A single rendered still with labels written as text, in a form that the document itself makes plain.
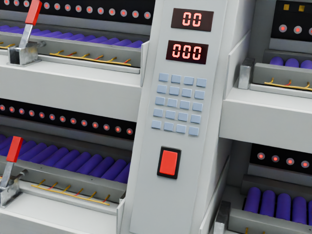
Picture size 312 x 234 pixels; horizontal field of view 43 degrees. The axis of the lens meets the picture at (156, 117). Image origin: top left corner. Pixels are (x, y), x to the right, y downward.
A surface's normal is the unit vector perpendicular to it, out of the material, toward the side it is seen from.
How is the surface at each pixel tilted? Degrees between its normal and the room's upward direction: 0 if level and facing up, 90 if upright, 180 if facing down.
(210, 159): 90
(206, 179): 90
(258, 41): 90
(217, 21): 90
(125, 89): 109
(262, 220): 19
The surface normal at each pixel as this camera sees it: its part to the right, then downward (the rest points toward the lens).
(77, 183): -0.33, 0.33
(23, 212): 0.05, -0.93
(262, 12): -0.29, 0.00
